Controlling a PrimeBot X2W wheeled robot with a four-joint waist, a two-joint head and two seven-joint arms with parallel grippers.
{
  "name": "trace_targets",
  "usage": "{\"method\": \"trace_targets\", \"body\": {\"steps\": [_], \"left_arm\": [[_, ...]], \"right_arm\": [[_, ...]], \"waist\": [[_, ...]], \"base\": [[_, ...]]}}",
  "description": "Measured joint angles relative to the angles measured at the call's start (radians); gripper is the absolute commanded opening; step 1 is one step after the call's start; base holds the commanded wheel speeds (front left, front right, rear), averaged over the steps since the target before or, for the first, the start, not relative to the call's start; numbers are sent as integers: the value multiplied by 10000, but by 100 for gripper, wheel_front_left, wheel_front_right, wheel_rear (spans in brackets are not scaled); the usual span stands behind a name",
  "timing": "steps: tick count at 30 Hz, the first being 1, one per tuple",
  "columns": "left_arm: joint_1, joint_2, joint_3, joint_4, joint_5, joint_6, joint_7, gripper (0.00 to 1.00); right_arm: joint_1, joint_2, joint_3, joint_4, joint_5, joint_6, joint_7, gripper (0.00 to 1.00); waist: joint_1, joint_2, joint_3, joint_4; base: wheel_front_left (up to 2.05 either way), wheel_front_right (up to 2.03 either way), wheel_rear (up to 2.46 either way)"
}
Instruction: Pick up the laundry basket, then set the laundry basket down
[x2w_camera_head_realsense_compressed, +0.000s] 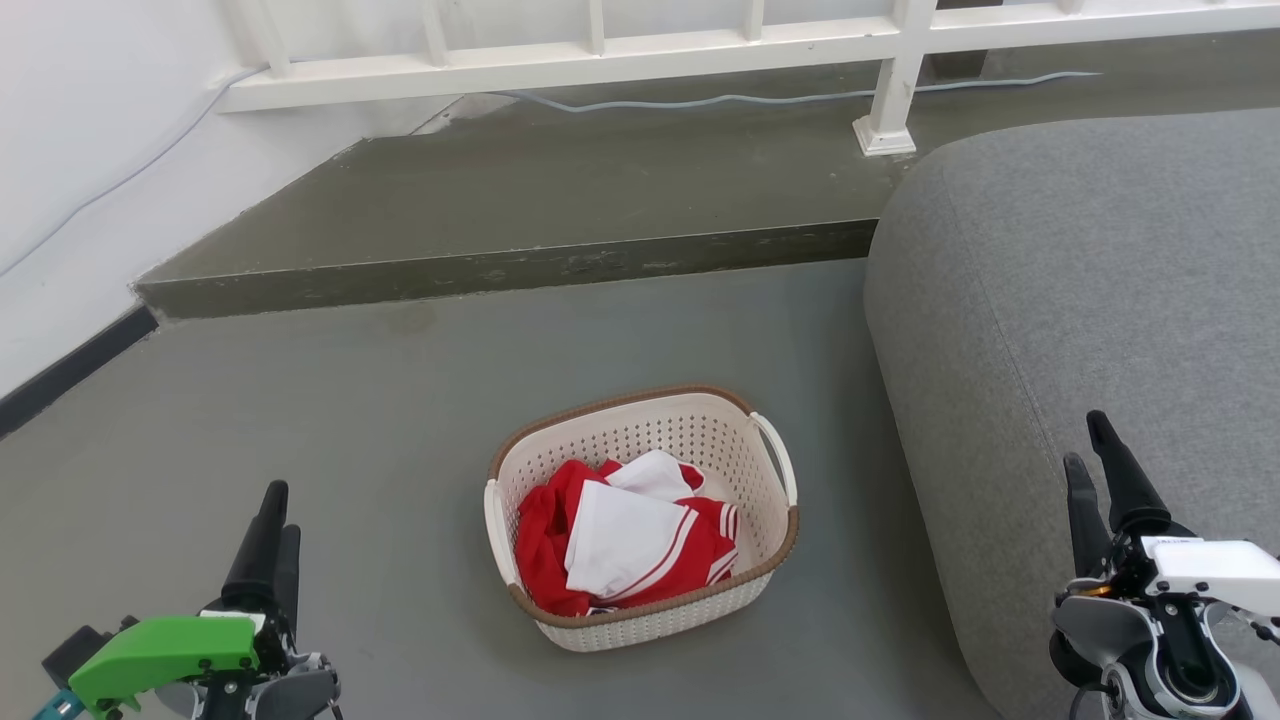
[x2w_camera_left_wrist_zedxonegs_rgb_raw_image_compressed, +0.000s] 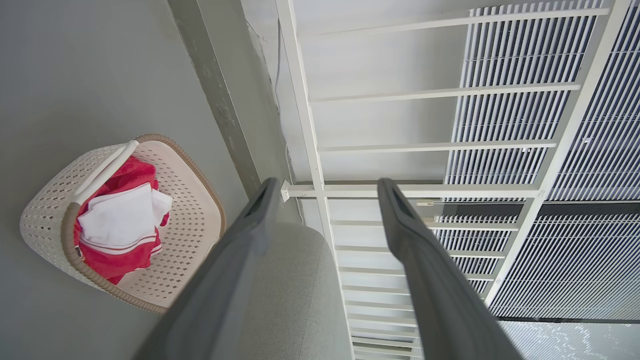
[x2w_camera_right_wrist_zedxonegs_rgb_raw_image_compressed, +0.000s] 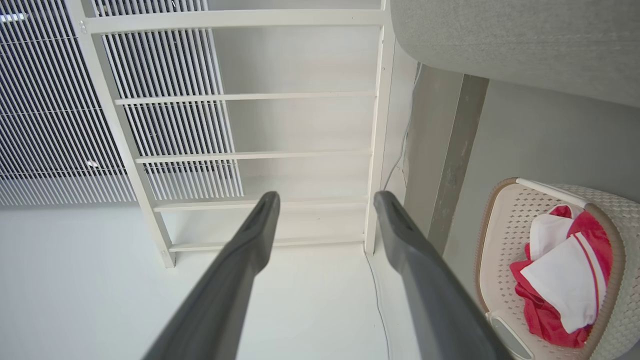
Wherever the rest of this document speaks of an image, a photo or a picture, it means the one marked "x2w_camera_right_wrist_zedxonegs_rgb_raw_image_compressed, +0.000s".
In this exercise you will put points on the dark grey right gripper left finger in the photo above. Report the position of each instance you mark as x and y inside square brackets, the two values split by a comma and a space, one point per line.
[235, 280]

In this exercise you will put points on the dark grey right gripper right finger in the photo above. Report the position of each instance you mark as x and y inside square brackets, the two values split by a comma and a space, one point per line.
[430, 290]

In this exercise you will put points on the cream perforated laundry basket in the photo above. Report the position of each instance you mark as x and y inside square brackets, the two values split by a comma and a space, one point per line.
[505, 235]

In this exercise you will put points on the red and white garment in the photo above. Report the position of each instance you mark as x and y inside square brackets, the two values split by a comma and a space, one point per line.
[560, 280]

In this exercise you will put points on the white ladder shelf rack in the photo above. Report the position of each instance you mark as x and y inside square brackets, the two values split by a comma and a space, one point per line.
[235, 19]

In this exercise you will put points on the white slatted grille panel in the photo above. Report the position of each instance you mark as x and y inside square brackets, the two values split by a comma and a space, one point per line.
[45, 100]

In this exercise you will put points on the grey fabric sofa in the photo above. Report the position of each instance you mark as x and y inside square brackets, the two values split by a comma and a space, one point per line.
[525, 35]

